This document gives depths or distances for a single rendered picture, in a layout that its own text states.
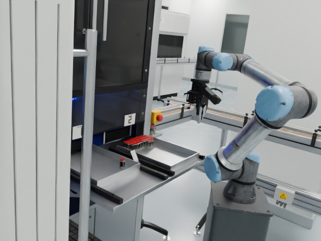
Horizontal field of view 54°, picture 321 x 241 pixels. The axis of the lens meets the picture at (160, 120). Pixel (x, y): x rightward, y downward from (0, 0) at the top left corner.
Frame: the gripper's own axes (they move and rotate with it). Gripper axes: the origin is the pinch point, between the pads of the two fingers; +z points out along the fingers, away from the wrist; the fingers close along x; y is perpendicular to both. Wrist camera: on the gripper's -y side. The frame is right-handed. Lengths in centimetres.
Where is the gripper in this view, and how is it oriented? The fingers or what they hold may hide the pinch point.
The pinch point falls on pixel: (200, 121)
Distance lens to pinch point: 154.0
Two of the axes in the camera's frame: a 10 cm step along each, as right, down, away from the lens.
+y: -7.9, -2.4, 5.6
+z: -1.0, 9.6, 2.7
